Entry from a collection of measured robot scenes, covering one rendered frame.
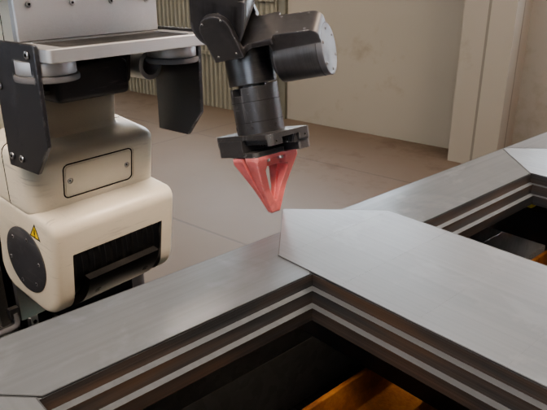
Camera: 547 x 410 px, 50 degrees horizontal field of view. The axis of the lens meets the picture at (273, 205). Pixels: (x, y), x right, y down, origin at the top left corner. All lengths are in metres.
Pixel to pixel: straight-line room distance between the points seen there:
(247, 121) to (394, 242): 0.21
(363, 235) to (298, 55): 0.21
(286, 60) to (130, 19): 0.30
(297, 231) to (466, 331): 0.23
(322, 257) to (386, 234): 0.09
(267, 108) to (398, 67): 3.60
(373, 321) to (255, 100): 0.29
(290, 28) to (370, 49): 3.71
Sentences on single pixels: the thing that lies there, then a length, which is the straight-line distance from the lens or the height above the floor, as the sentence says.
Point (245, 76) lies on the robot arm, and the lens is 0.69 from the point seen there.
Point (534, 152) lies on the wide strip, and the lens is 1.03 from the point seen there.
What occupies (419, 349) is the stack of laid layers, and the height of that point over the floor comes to 0.84.
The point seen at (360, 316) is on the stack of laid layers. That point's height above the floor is 0.84.
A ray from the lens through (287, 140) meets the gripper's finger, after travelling 0.70.
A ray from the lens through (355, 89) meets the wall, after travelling 4.47.
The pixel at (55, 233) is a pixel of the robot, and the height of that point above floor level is 0.79.
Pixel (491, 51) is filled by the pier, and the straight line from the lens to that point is 3.73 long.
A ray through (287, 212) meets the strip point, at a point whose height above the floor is 0.86.
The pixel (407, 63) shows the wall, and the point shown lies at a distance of 4.24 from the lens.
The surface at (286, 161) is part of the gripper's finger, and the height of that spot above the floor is 0.91.
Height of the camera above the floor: 1.12
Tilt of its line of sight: 22 degrees down
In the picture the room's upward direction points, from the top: straight up
